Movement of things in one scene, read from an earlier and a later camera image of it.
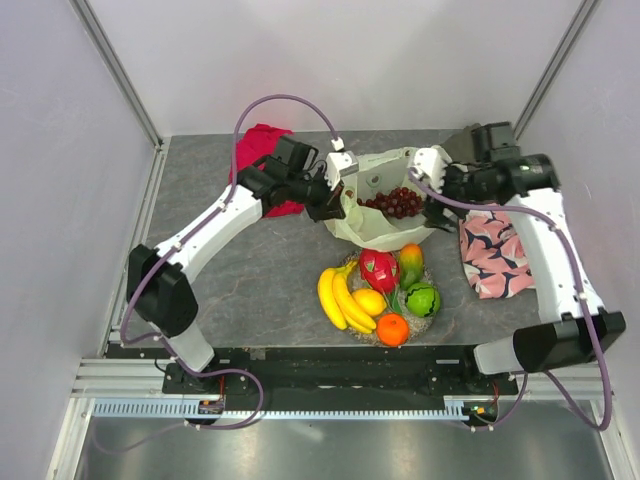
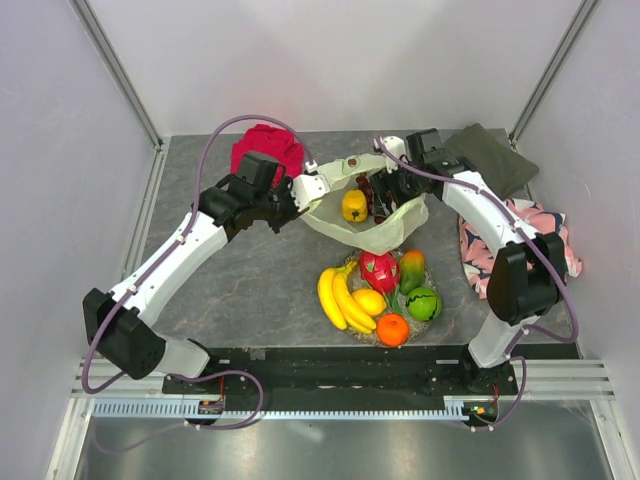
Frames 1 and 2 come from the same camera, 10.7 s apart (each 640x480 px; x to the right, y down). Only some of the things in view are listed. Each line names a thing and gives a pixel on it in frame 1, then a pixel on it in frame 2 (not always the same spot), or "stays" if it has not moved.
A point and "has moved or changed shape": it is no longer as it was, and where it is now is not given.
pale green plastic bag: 375,229 has moved or changed shape
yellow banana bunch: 338,304 stays
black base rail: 343,373 stays
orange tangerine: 392,329 stays
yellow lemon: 372,301 stays
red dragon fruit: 379,268 stays
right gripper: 433,213 to 383,181
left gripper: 330,207 to 286,187
